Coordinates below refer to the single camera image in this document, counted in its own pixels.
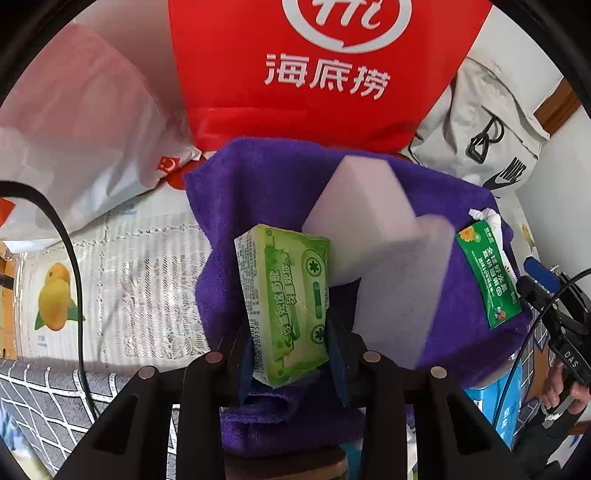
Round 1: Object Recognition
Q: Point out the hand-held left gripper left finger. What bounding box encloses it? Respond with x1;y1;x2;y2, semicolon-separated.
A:
55;323;256;480

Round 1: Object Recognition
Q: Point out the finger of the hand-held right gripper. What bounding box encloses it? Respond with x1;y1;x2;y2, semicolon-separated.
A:
516;276;583;334
524;257;561;289

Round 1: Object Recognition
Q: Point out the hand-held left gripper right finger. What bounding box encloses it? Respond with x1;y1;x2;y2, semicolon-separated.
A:
324;308;514;480

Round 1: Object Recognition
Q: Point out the green wet wipe packet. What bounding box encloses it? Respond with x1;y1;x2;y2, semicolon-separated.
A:
456;220;523;329

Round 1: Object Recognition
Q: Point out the green tissue packet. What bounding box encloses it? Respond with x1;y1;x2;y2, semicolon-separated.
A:
235;224;331;388

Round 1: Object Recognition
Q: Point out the white sponge block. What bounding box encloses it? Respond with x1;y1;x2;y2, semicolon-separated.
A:
351;215;458;370

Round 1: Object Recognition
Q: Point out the purple towel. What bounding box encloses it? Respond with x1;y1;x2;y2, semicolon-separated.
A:
184;137;532;457

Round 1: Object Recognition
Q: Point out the person's right forearm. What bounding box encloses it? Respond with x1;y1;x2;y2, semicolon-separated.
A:
508;406;591;480

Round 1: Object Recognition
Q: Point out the person's right hand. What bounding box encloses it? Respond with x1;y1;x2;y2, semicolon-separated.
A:
541;360;591;422

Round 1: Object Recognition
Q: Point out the blue tissue pack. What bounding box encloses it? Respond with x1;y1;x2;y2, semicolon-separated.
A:
464;355;536;449

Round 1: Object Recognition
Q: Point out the mango print mat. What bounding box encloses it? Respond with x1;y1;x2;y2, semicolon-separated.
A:
14;194;541;365

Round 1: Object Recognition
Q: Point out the beige waist bag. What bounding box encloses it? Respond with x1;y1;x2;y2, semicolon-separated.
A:
409;58;552;195

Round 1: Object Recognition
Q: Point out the grey checked blanket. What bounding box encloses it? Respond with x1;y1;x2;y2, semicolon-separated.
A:
0;357;185;480

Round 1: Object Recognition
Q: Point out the wooden furniture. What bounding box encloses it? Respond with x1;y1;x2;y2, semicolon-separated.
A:
0;237;19;358

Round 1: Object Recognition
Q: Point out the red paper bag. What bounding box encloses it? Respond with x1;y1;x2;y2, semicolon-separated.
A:
167;0;492;155

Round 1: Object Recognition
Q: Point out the white plastic bag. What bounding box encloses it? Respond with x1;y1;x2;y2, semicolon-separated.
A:
0;23;204;241

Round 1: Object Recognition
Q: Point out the thick black cable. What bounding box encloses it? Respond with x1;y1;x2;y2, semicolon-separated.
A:
508;268;591;416

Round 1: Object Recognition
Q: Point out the brown wooden door frame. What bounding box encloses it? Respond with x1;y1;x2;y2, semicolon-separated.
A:
536;85;580;134

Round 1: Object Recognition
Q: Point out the thin black cable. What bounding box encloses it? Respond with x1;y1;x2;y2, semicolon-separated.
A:
0;181;100;421

